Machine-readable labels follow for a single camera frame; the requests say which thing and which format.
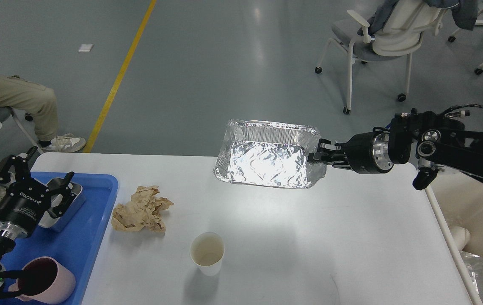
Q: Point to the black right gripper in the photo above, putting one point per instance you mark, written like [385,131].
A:
[365,153]

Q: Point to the blue plastic tray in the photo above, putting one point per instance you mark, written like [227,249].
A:
[77,244]

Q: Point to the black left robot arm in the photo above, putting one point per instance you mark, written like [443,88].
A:
[7,244]

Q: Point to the seated person in khaki trousers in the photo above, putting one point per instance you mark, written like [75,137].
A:
[41,103]

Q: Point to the white paper cup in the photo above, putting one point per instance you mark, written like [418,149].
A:
[207,251]

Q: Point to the white grey office chair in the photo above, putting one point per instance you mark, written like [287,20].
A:
[401,36]

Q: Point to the pink mug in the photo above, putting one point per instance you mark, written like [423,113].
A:
[49,282]

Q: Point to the aluminium foil tray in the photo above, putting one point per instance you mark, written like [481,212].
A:
[270,154]

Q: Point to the crumpled brown paper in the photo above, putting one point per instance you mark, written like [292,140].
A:
[143,210]

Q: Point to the square stainless steel tray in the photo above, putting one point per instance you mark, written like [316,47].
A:
[64,206]

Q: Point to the beige plastic bin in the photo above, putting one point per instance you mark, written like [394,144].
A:
[457,200]

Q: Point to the grey jacket on chair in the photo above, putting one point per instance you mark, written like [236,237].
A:
[464,13]

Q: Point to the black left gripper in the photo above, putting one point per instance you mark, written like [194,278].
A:
[25,203]

